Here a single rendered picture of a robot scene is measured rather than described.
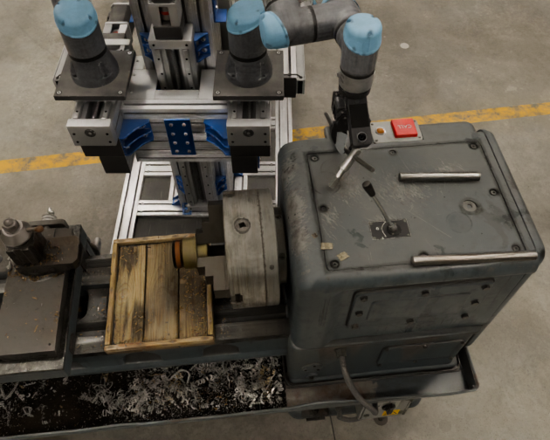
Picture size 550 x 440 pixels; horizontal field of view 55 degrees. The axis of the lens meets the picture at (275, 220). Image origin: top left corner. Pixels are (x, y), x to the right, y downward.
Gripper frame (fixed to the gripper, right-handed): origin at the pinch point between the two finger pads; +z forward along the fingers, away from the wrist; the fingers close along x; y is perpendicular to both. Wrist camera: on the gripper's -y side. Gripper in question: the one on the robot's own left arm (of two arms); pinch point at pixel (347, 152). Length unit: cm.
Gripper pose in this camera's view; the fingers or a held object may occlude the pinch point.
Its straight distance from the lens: 133.1
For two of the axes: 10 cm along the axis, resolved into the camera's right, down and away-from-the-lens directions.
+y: -1.0, -8.2, 5.7
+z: 0.0, 5.7, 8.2
